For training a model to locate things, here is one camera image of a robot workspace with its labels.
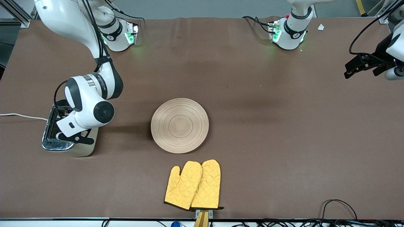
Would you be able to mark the yellow oven mitt with thumb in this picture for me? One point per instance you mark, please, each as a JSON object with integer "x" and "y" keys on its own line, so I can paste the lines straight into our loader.
{"x": 181, "y": 189}

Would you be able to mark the small white paper scrap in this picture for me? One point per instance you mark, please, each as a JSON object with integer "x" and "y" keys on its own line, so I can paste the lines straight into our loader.
{"x": 321, "y": 27}

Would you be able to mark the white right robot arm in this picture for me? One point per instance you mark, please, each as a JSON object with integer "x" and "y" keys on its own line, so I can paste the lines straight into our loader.
{"x": 85, "y": 101}

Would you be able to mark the brown table cover cloth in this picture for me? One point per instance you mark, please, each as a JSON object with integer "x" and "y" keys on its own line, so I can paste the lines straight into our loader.
{"x": 284, "y": 126}

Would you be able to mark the round wooden plate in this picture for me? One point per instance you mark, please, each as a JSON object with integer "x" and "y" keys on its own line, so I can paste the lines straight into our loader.
{"x": 180, "y": 126}

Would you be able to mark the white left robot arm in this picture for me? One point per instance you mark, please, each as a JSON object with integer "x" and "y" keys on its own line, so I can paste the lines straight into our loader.
{"x": 293, "y": 34}

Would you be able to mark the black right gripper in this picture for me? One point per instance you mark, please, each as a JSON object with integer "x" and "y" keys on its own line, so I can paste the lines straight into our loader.
{"x": 62, "y": 105}

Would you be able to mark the aluminium frame profile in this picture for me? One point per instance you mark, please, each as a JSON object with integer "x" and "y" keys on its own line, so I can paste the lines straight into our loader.
{"x": 25, "y": 22}
{"x": 383, "y": 19}

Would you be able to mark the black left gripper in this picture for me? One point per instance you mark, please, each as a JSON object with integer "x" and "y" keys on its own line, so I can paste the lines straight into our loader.
{"x": 381, "y": 51}

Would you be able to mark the yellow clamp with metal bracket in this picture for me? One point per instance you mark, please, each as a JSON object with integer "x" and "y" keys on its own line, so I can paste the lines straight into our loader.
{"x": 202, "y": 220}

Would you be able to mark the yellow pole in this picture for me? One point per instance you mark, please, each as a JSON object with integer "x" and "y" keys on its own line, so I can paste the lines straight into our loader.
{"x": 359, "y": 6}

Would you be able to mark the chrome and beige toaster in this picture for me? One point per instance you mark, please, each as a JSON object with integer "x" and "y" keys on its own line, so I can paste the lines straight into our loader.
{"x": 85, "y": 151}

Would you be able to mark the small blue cap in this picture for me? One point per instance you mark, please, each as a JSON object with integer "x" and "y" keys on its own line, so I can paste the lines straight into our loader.
{"x": 175, "y": 224}

